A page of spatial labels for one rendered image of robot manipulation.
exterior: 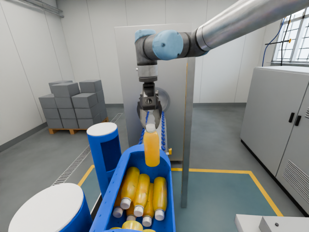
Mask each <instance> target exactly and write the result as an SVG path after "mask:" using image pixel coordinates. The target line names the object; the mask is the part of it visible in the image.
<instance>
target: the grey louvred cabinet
mask: <svg viewBox="0 0 309 232"><path fill-rule="evenodd" d="M240 138H241V142H242V144H243V145H244V146H245V147H246V148H247V149H248V150H249V152H250V153H251V154H252V155H253V156H254V157H255V159H256V160H257V161H258V162H259V163H260V165H261V166H262V167H263V168H264V169H265V170H266V172H267V173H268V174H269V175H270V176H271V178H272V179H273V180H274V181H275V182H276V183H277V185H278V186H279V187H280V188H281V189H282V191H283V192H284V193H285V194H286V195H287V196H288V197H289V198H290V200H291V201H292V202H293V203H294V204H295V206H296V207H297V208H298V209H299V210H300V212H301V213H302V214H303V215H304V216H305V217H309V67H297V66H268V67H255V68H254V69H253V74H252V80H251V84H250V89H249V94H248V98H247V103H246V109H245V113H244V118H243V123H242V127H241V132H240Z"/></svg>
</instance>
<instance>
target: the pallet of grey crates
mask: <svg viewBox="0 0 309 232"><path fill-rule="evenodd" d="M48 84H49V87H50V90H51V94H48V95H45V96H42V97H39V101H40V104H41V107H42V110H43V113H44V116H45V119H46V122H47V124H48V127H49V128H48V129H49V132H50V134H54V133H56V132H57V131H59V130H69V131H70V134H75V133H77V132H78V131H79V130H87V129H88V128H89V127H91V126H93V125H96V124H99V123H103V122H108V121H109V119H108V116H107V110H106V106H105V101H104V93H103V87H102V82H101V80H86V81H81V82H79V85H80V90H79V85H78V83H77V82H73V81H55V82H50V83H48Z"/></svg>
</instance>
